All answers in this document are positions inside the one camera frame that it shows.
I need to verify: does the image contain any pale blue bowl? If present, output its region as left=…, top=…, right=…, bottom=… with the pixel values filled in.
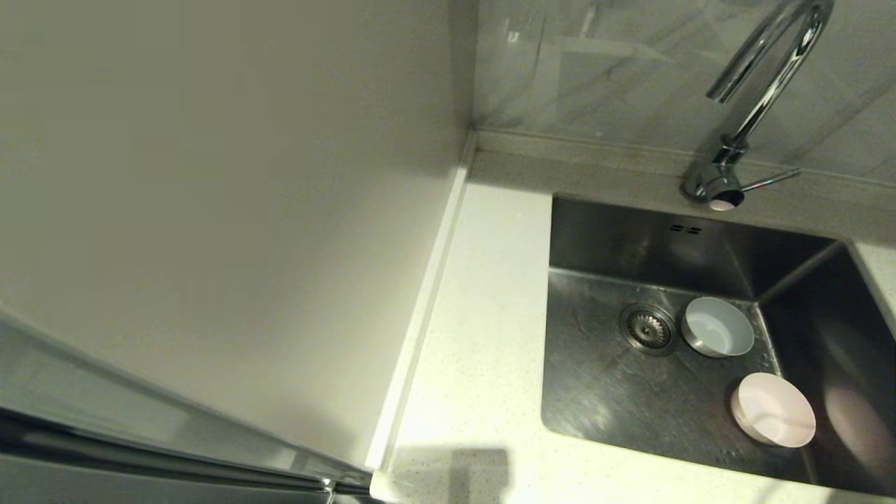
left=681, top=297, right=755, bottom=359

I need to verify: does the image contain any thin chrome faucet lever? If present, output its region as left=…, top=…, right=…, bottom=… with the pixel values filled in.
left=742, top=169, right=802, bottom=192

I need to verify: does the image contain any pink bowl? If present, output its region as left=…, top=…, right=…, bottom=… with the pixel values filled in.
left=729, top=372, right=817, bottom=449

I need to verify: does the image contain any stainless steel sink basin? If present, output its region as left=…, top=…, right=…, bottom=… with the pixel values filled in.
left=540, top=195, right=896, bottom=498

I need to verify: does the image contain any white countertop trim strip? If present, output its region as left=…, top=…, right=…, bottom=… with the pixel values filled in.
left=365, top=133, right=478, bottom=471

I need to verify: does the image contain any round metal drain strainer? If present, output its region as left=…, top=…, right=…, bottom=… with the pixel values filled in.
left=619, top=302, right=680, bottom=356

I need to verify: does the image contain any chrome gooseneck faucet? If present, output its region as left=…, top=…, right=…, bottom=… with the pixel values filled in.
left=682, top=0, right=836, bottom=212

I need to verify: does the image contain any shiny steel appliance edge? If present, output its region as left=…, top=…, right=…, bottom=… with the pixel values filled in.
left=0, top=311, right=375, bottom=504

